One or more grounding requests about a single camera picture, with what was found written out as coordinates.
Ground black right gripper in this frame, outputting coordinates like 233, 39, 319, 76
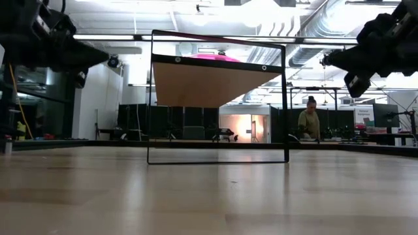
321, 12, 418, 78

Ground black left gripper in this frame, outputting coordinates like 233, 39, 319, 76
0, 31, 110, 73

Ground pink transparent plate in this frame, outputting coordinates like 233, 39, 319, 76
188, 53, 242, 63

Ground black ceiling spotlight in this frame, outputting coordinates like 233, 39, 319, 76
106, 54, 120, 69

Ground long ceiling light strip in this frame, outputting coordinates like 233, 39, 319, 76
72, 33, 135, 41

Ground person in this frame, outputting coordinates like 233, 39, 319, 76
297, 95, 322, 141

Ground black computer monitor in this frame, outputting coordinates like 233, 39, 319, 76
372, 102, 401, 129

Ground black room divider panels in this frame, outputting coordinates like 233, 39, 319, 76
117, 103, 219, 141

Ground small white bottle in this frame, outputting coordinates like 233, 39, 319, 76
3, 134, 14, 155

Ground grey office chair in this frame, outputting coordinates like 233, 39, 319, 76
182, 125, 206, 141

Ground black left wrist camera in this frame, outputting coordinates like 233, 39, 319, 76
74, 67, 89, 89

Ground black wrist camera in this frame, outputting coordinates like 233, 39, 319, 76
74, 67, 89, 89
344, 70, 372, 99

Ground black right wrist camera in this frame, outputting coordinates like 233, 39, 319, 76
344, 70, 372, 99

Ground silver ventilation duct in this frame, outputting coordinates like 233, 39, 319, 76
287, 0, 363, 68

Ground yellow hanging cable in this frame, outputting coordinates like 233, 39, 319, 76
8, 63, 34, 140

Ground black frame wooden shelf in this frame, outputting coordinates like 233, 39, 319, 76
146, 29, 291, 165

